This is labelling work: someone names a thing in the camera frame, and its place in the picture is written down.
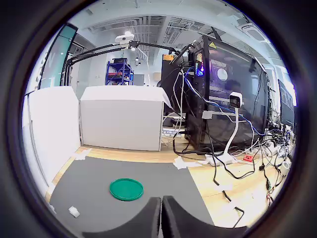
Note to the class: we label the white masking tape piece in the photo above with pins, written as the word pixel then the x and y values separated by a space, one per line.
pixel 80 155
pixel 183 164
pixel 52 208

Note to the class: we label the black screen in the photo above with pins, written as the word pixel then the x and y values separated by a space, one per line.
pixel 286 104

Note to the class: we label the black boom stand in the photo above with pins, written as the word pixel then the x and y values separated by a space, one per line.
pixel 99 50

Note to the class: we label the blue metal shelf rack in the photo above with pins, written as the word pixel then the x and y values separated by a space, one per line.
pixel 120 72

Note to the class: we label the red sticker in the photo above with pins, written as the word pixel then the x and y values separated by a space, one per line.
pixel 248 158

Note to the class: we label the white power strip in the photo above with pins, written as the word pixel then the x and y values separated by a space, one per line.
pixel 220 158

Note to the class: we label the dark grey mat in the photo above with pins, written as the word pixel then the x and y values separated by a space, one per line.
pixel 99 173

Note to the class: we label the white tape roll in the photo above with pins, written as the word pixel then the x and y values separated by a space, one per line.
pixel 284 167

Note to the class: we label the round green lid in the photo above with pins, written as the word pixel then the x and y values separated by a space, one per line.
pixel 126 189

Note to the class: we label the white camera on gooseneck stand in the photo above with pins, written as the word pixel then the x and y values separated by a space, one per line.
pixel 234 99

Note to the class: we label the small grey hub box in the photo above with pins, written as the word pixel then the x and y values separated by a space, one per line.
pixel 207 114

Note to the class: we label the small white plastic terminal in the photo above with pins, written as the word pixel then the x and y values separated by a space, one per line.
pixel 74 212

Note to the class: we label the black computer tower glass side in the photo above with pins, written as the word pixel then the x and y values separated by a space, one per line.
pixel 223 86

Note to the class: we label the teal wall banner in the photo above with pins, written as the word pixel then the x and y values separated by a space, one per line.
pixel 59 57

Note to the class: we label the white camera on boom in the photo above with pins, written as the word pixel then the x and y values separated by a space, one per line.
pixel 123 39

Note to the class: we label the black monitor back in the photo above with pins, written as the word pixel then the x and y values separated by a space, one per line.
pixel 171 81

